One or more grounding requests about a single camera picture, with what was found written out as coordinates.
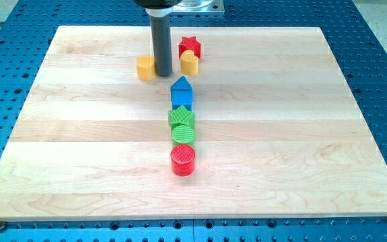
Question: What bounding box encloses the yellow heart block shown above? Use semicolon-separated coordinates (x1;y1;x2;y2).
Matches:
180;50;199;75

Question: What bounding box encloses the red cylinder block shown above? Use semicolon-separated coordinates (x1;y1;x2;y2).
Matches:
170;145;196;176

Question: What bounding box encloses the blue house-shaped block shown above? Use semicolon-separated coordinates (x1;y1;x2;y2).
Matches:
170;76;193;111

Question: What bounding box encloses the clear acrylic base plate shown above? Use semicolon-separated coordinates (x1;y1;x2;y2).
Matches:
173;0;225;15

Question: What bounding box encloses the green star block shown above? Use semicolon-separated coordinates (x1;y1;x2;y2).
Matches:
168;105;195;130

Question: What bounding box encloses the light wooden board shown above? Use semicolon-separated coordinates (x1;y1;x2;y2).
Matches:
0;26;387;221

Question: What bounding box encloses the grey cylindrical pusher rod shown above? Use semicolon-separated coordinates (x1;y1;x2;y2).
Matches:
150;15;172;77

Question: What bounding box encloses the yellow hexagon block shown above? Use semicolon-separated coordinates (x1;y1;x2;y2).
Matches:
136;55;157;81

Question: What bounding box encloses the green cylinder block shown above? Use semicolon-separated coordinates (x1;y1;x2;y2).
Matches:
171;125;196;147

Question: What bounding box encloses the red star block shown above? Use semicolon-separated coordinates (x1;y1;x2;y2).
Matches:
178;36;202;58

